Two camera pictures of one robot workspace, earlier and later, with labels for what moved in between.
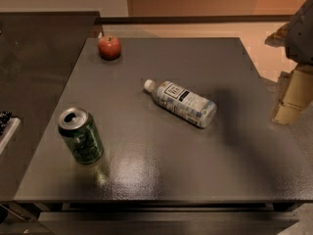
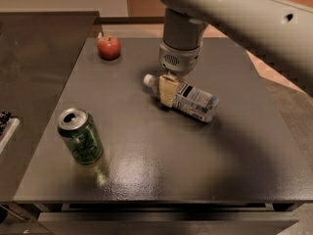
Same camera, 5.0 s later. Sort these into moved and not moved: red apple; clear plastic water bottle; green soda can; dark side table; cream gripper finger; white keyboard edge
Moved: cream gripper finger; clear plastic water bottle
Not moved: white keyboard edge; red apple; green soda can; dark side table
